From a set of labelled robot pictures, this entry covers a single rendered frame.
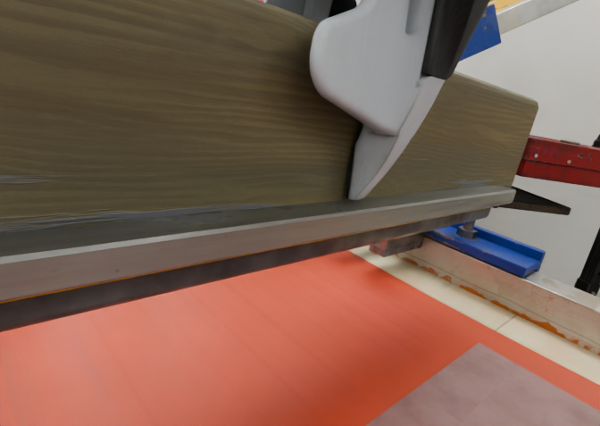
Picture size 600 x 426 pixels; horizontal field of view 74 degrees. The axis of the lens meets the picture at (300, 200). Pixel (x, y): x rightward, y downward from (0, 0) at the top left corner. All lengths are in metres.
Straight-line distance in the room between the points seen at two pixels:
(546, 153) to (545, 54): 1.25
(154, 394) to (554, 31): 2.21
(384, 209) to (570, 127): 2.04
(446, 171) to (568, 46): 2.03
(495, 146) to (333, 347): 0.17
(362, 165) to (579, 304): 0.29
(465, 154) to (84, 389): 0.25
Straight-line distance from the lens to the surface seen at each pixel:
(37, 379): 0.26
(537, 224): 2.24
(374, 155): 0.16
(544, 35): 2.30
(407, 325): 0.35
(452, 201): 0.23
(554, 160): 1.09
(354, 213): 0.16
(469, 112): 0.25
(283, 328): 0.30
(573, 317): 0.42
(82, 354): 0.27
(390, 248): 0.41
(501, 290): 0.43
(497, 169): 0.32
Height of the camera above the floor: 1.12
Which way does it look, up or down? 16 degrees down
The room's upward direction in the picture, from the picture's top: 10 degrees clockwise
